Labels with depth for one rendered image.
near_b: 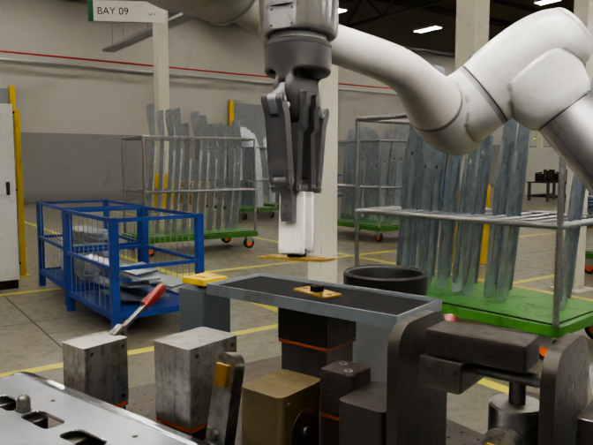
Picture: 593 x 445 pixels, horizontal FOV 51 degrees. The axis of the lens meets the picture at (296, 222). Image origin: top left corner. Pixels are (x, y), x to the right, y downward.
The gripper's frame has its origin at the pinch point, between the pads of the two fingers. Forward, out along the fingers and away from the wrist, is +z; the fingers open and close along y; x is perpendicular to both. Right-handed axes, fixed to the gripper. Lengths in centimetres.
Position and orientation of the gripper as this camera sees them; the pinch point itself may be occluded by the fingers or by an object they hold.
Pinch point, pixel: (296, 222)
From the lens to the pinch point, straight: 70.1
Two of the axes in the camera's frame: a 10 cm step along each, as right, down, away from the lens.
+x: 9.0, 0.2, -4.4
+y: -4.4, 0.3, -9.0
